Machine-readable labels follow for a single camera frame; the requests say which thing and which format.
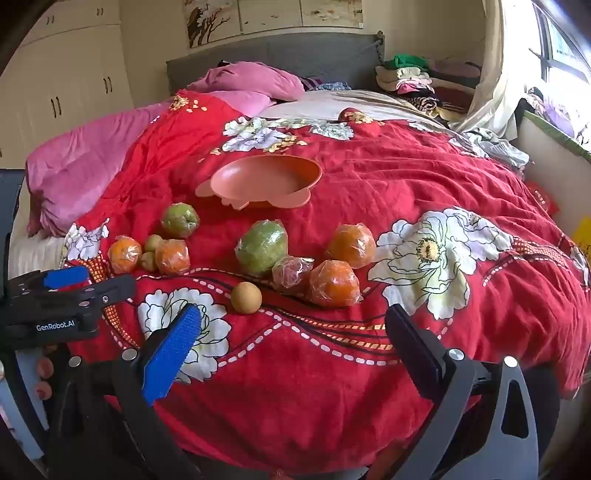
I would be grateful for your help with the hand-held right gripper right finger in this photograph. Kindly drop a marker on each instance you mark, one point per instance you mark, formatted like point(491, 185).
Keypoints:
point(415, 350)

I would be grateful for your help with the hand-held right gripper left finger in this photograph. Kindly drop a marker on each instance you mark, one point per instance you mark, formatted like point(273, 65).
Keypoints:
point(171, 350)

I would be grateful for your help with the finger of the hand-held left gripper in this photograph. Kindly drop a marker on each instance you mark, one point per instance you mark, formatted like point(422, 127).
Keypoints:
point(64, 277)
point(115, 288)

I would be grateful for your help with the small orange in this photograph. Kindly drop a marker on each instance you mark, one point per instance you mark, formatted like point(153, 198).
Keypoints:
point(172, 256)
point(124, 254)

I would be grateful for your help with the small yellow-green fruit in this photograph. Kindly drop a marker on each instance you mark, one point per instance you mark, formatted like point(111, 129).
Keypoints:
point(148, 261)
point(153, 242)

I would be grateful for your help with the brown round fruit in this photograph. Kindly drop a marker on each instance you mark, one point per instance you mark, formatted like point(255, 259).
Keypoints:
point(246, 297)

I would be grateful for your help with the small green fruit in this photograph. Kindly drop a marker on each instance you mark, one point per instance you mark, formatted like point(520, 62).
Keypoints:
point(180, 221)

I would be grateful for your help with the large orange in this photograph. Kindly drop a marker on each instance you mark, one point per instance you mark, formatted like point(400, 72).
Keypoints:
point(333, 282)
point(351, 244)

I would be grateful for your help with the large green fruit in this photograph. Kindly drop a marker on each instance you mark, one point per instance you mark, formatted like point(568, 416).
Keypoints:
point(261, 249)

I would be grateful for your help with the reddish fruit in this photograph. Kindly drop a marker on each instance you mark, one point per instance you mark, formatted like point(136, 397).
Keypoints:
point(290, 276)

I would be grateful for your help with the pink plastic bowl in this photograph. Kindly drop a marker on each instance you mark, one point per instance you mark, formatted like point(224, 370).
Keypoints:
point(263, 177)

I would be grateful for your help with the person's left hand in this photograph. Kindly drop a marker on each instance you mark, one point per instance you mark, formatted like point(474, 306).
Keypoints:
point(45, 376)

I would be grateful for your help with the white bed sheet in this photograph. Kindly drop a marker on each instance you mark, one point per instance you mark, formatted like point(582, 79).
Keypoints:
point(32, 254)

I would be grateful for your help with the pink quilt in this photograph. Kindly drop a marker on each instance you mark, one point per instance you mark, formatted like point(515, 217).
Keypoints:
point(78, 161)

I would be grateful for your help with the red floral blanket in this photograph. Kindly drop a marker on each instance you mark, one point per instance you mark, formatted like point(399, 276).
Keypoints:
point(415, 161)

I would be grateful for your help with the red packet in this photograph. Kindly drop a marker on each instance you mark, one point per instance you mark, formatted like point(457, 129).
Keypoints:
point(545, 198)

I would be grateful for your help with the yellow object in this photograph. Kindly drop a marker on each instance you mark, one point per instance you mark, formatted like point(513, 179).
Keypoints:
point(583, 242)

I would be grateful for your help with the cream wardrobe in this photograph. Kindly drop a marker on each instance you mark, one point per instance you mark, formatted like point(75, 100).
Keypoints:
point(69, 69)

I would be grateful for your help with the crumpled white clothes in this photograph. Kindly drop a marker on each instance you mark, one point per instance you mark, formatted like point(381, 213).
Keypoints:
point(498, 147)

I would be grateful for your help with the flat pink pillow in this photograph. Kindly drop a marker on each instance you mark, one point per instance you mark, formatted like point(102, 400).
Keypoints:
point(244, 101)

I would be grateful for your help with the green edged window bench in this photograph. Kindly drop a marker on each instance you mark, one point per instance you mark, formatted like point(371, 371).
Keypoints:
point(549, 157)

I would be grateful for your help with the large pink pillow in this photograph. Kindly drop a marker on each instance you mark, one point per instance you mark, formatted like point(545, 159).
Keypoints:
point(258, 78)

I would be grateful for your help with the beige bed sheet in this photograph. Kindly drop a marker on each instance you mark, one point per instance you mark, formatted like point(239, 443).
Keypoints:
point(323, 104)

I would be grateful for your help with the pile of folded clothes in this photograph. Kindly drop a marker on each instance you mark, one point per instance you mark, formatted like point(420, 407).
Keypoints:
point(411, 81)

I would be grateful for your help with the purple and dark clothes heap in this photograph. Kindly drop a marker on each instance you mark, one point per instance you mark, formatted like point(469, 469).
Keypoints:
point(551, 110)

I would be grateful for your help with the blue patterned cloth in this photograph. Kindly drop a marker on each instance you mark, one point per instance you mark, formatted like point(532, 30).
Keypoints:
point(336, 86)

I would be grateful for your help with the grey bed headboard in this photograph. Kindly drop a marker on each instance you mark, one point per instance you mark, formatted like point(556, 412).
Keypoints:
point(277, 60)

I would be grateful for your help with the cream curtain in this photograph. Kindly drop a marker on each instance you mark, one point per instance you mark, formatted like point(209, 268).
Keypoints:
point(498, 83)

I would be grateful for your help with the purple striped cloth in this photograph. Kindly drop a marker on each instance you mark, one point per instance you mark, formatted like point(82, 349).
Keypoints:
point(311, 83)

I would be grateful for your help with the window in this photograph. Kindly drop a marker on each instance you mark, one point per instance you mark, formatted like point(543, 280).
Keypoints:
point(563, 46)

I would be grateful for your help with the floral wall painting panel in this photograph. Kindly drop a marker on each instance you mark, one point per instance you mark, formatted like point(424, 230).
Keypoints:
point(270, 14)
point(332, 11)
point(212, 21)

